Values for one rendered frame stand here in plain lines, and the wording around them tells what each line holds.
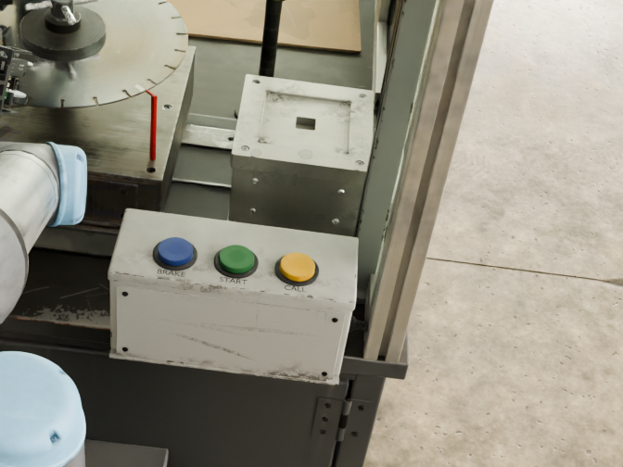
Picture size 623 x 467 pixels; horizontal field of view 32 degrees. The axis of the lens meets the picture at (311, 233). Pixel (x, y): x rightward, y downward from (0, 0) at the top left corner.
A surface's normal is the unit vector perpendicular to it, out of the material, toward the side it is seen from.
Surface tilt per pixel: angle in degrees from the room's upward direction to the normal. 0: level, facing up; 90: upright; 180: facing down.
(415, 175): 90
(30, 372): 8
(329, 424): 90
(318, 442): 90
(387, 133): 90
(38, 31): 5
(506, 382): 0
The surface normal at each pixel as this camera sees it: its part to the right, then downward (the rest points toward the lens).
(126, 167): 0.11, -0.73
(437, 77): -0.06, 0.68
